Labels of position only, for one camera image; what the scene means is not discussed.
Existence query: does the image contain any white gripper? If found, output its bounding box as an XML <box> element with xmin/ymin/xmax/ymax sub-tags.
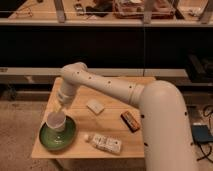
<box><xmin>55</xmin><ymin>90</ymin><xmax>74</xmax><ymax>114</ymax></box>

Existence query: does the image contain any white ceramic cup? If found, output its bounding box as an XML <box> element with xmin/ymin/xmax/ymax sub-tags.
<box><xmin>46</xmin><ymin>112</ymin><xmax>66</xmax><ymax>132</ymax></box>

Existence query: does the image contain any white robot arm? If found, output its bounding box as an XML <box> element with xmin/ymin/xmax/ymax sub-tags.
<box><xmin>57</xmin><ymin>62</ymin><xmax>198</xmax><ymax>171</ymax></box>

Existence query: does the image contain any green ceramic bowl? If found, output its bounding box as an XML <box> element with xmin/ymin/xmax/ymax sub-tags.
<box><xmin>39</xmin><ymin>116</ymin><xmax>77</xmax><ymax>151</ymax></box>

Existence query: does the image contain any white lying bottle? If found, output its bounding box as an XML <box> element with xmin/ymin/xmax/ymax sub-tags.
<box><xmin>84</xmin><ymin>133</ymin><xmax>122</xmax><ymax>155</ymax></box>

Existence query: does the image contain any brown chocolate bar pack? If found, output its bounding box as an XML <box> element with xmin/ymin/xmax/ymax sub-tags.
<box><xmin>120</xmin><ymin>111</ymin><xmax>140</xmax><ymax>133</ymax></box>

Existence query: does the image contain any black device on shelf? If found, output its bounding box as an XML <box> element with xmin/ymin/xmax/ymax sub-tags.
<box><xmin>73</xmin><ymin>3</ymin><xmax>85</xmax><ymax>16</ymax></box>

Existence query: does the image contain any tray of items on shelf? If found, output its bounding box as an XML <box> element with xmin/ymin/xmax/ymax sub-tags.
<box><xmin>113</xmin><ymin>0</ymin><xmax>175</xmax><ymax>19</ymax></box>

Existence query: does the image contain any blue box on floor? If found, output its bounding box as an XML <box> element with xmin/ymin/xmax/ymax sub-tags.
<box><xmin>191</xmin><ymin>125</ymin><xmax>213</xmax><ymax>143</ymax></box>

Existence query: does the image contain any black cable on floor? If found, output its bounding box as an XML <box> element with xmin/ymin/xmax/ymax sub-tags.
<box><xmin>194</xmin><ymin>105</ymin><xmax>213</xmax><ymax>164</ymax></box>

